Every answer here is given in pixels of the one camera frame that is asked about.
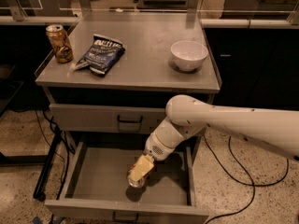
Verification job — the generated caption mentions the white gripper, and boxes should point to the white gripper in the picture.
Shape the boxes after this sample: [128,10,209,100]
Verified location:
[128,133,174,182]

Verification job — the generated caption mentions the red coke can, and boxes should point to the red coke can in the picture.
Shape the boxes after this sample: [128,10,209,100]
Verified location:
[127,163,154,189]

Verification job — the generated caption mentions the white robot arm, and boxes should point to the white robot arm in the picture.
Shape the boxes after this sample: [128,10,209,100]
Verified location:
[127,95,299,188]

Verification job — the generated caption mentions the open middle drawer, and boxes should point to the open middle drawer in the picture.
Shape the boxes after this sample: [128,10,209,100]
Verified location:
[46,144,208,224]

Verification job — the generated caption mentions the closed upper drawer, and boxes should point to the closed upper drawer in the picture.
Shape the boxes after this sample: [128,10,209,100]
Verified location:
[50,104,165,134]

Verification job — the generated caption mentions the grey drawer cabinet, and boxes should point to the grey drawer cabinet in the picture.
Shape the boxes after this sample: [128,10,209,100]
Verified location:
[35,10,222,224]

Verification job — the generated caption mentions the gold soda can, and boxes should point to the gold soda can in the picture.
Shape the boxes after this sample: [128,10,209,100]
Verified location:
[46,24,73,63]

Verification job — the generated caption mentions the white bowl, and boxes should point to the white bowl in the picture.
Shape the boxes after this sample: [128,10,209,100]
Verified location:
[170,40,208,72]

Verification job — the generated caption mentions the blue chip bag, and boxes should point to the blue chip bag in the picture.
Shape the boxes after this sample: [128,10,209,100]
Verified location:
[75,34,125,76]

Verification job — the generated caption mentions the black upper drawer handle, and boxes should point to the black upper drawer handle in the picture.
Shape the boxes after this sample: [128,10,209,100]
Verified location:
[117,115,143,124]

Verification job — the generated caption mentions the black open drawer handle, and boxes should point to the black open drawer handle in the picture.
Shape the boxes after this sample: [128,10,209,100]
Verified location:
[112,211,139,224]

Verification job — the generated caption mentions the black cables left of cabinet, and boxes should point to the black cables left of cabinet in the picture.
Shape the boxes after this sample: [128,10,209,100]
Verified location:
[32,109,76,224]

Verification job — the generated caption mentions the black floor cable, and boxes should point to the black floor cable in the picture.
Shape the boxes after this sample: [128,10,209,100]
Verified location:
[202,133,290,224]

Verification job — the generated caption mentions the white rail behind cabinet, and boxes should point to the white rail behind cabinet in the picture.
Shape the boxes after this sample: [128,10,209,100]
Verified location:
[0,16,299,30]

